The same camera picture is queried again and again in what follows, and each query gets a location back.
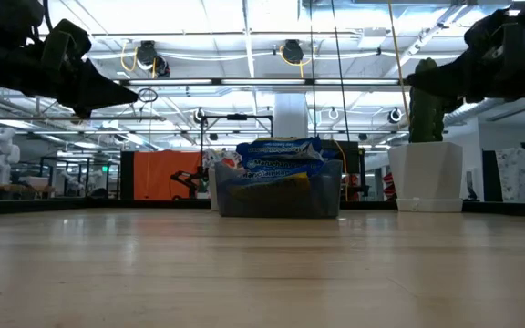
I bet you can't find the green cactus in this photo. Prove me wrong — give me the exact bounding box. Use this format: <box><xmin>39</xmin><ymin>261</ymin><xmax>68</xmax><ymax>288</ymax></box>
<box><xmin>407</xmin><ymin>56</ymin><xmax>447</xmax><ymax>145</ymax></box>

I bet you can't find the blue white Maruchan noodle packet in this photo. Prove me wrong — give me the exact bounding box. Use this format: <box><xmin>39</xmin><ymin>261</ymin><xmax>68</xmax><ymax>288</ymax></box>
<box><xmin>234</xmin><ymin>136</ymin><xmax>325</xmax><ymax>161</ymax></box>

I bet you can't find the orange partition panel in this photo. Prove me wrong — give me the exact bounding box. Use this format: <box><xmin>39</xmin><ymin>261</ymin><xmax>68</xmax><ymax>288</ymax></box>
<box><xmin>133</xmin><ymin>149</ymin><xmax>202</xmax><ymax>200</ymax></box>

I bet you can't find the blue yellow Maruchan noodle packet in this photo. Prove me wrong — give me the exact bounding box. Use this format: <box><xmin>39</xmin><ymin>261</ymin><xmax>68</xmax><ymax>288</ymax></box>
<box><xmin>229</xmin><ymin>172</ymin><xmax>313</xmax><ymax>204</ymax></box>

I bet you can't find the red Maruchan noodle packet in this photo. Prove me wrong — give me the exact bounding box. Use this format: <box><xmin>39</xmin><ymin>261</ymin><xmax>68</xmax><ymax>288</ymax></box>
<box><xmin>201</xmin><ymin>149</ymin><xmax>244</xmax><ymax>170</ymax></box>

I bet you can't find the yellow hanging cable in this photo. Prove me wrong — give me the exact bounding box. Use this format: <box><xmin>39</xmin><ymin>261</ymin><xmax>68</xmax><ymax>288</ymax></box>
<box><xmin>386</xmin><ymin>0</ymin><xmax>410</xmax><ymax>125</ymax></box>

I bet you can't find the black station frame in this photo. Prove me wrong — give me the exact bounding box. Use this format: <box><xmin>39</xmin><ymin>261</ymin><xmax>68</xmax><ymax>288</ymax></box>
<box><xmin>201</xmin><ymin>113</ymin><xmax>275</xmax><ymax>201</ymax></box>

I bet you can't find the white hexagonal plant pot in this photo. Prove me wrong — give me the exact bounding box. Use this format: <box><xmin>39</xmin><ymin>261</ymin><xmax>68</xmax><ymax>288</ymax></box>
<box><xmin>387</xmin><ymin>140</ymin><xmax>465</xmax><ymax>214</ymax></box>

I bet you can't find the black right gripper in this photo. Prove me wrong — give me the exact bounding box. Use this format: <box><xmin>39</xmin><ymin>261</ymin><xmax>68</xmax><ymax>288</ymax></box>
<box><xmin>406</xmin><ymin>6</ymin><xmax>525</xmax><ymax>114</ymax></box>

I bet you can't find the black screen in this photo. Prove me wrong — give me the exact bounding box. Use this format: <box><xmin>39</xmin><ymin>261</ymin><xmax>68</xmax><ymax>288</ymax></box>
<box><xmin>321</xmin><ymin>140</ymin><xmax>366</xmax><ymax>174</ymax></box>

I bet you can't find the grey plastic bin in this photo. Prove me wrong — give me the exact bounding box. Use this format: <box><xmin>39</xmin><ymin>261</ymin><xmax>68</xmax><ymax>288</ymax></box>
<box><xmin>214</xmin><ymin>159</ymin><xmax>344</xmax><ymax>219</ymax></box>

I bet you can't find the white patterned cloth panel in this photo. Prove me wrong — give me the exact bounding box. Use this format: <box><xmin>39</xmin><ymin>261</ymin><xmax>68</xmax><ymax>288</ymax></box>
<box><xmin>494</xmin><ymin>146</ymin><xmax>525</xmax><ymax>204</ymax></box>

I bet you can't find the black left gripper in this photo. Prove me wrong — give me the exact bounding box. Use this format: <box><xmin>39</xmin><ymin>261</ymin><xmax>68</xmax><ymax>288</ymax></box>
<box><xmin>0</xmin><ymin>18</ymin><xmax>139</xmax><ymax>118</ymax></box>

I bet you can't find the black hanging cable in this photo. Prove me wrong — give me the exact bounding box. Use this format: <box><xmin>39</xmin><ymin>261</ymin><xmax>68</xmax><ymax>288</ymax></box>
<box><xmin>330</xmin><ymin>0</ymin><xmax>351</xmax><ymax>143</ymax></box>

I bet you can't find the white plastic bin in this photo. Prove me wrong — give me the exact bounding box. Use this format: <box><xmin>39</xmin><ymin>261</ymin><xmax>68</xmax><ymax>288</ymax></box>
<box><xmin>206</xmin><ymin>164</ymin><xmax>221</xmax><ymax>211</ymax></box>

